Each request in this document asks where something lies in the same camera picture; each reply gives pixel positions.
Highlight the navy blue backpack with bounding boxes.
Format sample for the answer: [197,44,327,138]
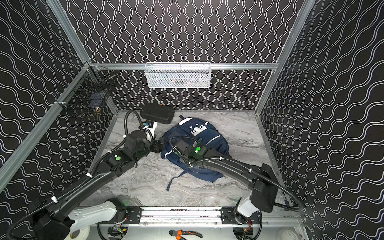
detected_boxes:
[161,116,230,183]

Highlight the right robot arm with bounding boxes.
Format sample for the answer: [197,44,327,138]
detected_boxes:
[169,137,303,224]

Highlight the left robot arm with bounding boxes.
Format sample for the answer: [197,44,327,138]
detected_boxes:
[6,109,174,240]

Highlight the black zippered case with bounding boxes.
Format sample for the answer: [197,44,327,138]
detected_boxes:
[140,103,175,124]

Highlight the white roll right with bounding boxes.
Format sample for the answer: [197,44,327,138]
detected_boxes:
[276,229,301,240]

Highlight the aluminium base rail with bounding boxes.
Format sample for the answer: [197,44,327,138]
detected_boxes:
[59,205,301,227]

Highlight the orange handled pliers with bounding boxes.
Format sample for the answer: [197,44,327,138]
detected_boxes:
[169,230,203,240]

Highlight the black wire basket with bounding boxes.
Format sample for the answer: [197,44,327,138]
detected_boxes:
[59,62,117,122]

